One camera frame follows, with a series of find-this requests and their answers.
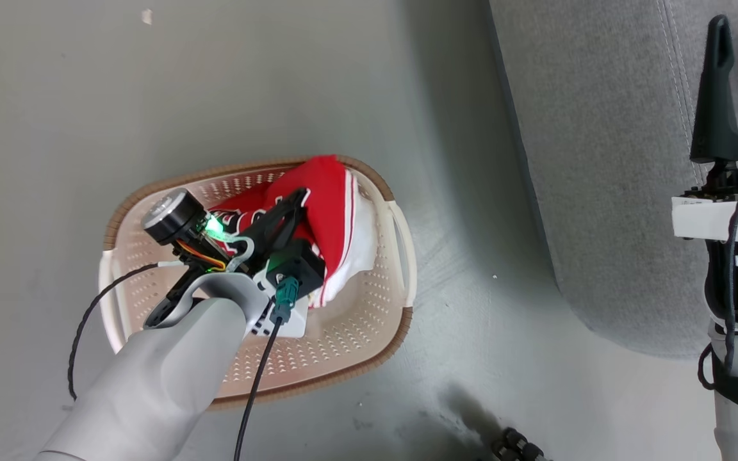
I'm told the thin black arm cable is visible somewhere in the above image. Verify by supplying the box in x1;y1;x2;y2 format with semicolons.
67;261;185;401
697;174;738;412

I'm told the grey fabric sofa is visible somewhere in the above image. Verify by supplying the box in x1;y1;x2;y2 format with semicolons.
489;0;738;359

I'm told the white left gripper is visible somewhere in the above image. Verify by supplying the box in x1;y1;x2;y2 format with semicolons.
249;188;309;338

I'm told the black cable with teal plug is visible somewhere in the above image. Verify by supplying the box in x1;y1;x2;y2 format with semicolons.
234;275;299;461

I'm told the beige perforated laundry basket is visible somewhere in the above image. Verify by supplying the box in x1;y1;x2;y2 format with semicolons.
99;155;418;410

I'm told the red and white garment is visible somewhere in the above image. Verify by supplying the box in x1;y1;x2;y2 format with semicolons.
206;155;379;309

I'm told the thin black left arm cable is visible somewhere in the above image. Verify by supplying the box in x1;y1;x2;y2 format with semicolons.
67;261;185;401

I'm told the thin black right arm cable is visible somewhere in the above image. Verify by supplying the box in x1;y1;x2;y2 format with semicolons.
697;174;738;412

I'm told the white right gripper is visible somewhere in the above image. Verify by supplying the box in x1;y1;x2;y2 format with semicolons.
672;15;738;245

